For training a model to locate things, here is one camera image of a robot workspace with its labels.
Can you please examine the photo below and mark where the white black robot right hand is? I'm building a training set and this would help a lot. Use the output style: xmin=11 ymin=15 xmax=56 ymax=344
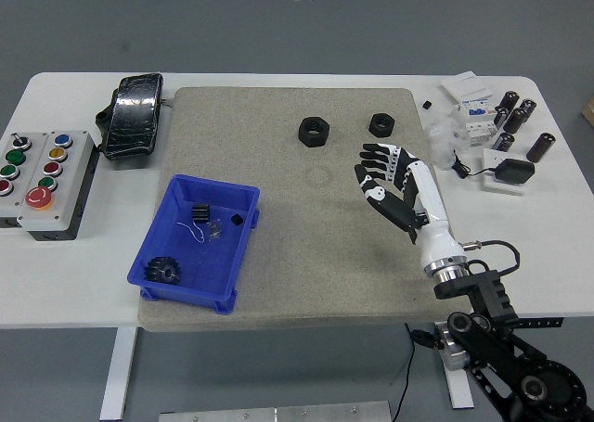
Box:
xmin=354 ymin=142 xmax=467 ymax=268

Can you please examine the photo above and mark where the small black spur gear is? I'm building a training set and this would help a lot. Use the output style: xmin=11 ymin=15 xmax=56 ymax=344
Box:
xmin=190 ymin=201 xmax=213 ymax=226

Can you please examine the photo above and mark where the blue plastic bin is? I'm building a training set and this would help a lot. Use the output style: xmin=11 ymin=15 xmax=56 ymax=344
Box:
xmin=126 ymin=173 xmax=262 ymax=316

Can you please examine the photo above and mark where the large black bevel gear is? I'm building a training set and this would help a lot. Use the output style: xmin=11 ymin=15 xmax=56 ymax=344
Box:
xmin=143 ymin=255 xmax=183 ymax=286

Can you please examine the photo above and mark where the small black hex nut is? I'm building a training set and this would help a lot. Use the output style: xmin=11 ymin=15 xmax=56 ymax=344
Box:
xmin=368 ymin=111 xmax=396 ymax=138

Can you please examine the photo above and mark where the large black hex nut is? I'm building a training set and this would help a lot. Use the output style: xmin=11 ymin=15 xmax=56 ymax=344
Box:
xmin=297 ymin=115 xmax=332 ymax=148

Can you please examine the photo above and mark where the grey box with emergency stop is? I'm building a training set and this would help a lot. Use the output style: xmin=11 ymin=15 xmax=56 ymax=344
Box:
xmin=17 ymin=129 xmax=101 ymax=243

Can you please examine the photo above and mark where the clear crumpled plastic bag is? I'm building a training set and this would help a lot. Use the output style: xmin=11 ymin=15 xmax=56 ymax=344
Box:
xmin=425 ymin=117 xmax=469 ymax=171

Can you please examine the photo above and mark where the white square plate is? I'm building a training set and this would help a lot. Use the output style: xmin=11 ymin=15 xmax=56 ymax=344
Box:
xmin=482 ymin=147 xmax=536 ymax=197

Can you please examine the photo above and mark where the white circuit breaker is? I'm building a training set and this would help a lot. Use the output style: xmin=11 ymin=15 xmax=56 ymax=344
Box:
xmin=451 ymin=97 xmax=500 ymax=149

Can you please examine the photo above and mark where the black power adapter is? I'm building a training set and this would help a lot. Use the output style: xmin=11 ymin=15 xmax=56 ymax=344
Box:
xmin=494 ymin=158 xmax=536 ymax=185

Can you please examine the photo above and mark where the white flat carton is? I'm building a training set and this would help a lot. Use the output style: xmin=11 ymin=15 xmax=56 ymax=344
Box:
xmin=440 ymin=70 xmax=494 ymax=104

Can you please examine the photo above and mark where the grey-brown table mat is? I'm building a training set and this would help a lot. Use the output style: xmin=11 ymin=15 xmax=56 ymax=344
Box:
xmin=137 ymin=85 xmax=459 ymax=333

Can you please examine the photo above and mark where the white table leg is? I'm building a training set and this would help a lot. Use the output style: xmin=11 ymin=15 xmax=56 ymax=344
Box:
xmin=433 ymin=321 xmax=475 ymax=410
xmin=98 ymin=326 xmax=138 ymax=421

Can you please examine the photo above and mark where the black wrapped device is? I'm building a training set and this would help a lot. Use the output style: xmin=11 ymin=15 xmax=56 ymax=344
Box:
xmin=95 ymin=71 xmax=166 ymax=161

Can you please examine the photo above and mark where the black adapter cord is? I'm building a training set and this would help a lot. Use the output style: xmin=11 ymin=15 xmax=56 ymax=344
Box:
xmin=449 ymin=149 xmax=500 ymax=180

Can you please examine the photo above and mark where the black hanging cable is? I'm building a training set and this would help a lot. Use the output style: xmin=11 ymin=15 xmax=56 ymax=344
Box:
xmin=389 ymin=323 xmax=417 ymax=422

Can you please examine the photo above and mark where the white string piece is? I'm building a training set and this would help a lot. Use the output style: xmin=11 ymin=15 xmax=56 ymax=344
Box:
xmin=177 ymin=221 xmax=206 ymax=245

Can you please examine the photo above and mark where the grey box with selector switch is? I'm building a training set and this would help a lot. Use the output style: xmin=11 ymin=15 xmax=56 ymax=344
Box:
xmin=0 ymin=131 xmax=50 ymax=231

